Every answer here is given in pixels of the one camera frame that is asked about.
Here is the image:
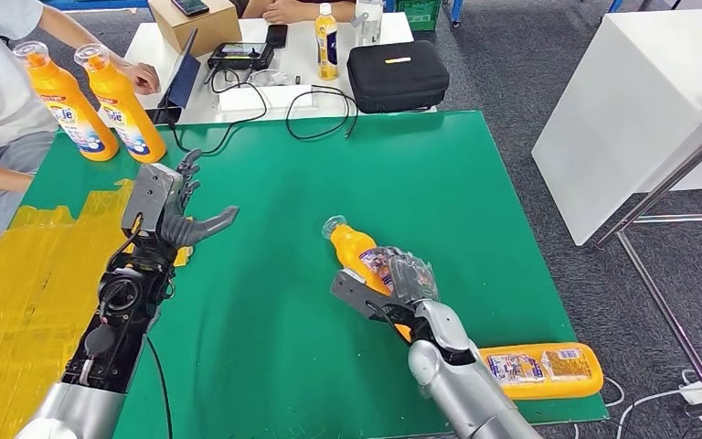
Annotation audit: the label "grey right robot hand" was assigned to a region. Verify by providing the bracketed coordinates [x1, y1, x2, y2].
[381, 245, 440, 305]

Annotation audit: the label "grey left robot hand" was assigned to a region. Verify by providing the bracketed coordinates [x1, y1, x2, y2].
[160, 148, 240, 249]

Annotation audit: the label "orange detergent bottle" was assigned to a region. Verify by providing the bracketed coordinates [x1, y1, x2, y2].
[74, 43, 167, 165]
[13, 40, 121, 163]
[478, 342, 605, 402]
[321, 215, 414, 342]

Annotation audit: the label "yellow drink bottle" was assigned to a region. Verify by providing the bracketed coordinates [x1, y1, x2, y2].
[314, 3, 340, 81]

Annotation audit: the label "large black phone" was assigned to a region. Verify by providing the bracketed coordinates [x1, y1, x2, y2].
[147, 107, 183, 126]

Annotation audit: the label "dark blue tablet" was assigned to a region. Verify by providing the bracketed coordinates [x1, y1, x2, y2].
[154, 28, 202, 125]

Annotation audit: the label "person's left hand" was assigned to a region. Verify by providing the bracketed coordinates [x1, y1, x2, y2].
[122, 62, 162, 96]

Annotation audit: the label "clear glasses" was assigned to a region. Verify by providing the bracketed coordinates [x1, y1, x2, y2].
[241, 69, 298, 89]

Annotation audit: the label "black controller with screen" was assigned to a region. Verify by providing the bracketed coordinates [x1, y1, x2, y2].
[207, 42, 275, 71]

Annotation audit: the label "yellow tape patch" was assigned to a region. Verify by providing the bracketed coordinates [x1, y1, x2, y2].
[0, 178, 195, 439]

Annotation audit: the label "white desk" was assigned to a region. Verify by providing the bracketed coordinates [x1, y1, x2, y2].
[91, 12, 438, 127]

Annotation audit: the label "cardboard box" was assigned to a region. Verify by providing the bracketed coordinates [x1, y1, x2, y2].
[147, 0, 243, 59]

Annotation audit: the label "black zip case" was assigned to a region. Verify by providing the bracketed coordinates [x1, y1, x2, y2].
[346, 40, 451, 115]

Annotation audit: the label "small black phone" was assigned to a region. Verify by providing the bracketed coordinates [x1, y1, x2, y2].
[264, 24, 289, 49]

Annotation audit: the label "black phone with reflective screen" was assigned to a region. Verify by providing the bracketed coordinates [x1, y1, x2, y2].
[171, 0, 211, 17]

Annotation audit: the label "blue metal bar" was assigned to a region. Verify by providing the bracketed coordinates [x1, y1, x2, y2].
[42, 0, 151, 11]

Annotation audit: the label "clear water tumbler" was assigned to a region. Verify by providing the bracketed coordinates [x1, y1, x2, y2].
[352, 0, 384, 48]

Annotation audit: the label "white cabinet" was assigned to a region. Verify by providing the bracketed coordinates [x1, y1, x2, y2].
[531, 8, 702, 248]

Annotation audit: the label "green plastic crate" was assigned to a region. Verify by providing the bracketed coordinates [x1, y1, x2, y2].
[394, 0, 441, 31]

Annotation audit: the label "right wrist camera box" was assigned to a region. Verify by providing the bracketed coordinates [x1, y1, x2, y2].
[330, 269, 416, 328]

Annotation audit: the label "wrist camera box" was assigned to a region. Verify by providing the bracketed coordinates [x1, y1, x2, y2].
[330, 269, 416, 328]
[122, 162, 183, 239]

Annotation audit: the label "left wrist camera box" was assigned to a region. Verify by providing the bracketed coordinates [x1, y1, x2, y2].
[122, 162, 183, 239]

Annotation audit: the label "long black cable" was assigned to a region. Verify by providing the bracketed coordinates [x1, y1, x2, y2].
[167, 66, 269, 157]

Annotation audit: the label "looped black cable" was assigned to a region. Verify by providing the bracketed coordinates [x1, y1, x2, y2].
[284, 84, 359, 142]

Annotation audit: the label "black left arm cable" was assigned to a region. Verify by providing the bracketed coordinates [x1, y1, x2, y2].
[144, 336, 175, 439]

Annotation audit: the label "short white floor cable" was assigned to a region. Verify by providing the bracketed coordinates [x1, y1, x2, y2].
[601, 375, 624, 408]

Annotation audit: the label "long white floor cable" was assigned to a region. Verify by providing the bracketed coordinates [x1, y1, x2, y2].
[614, 368, 702, 439]

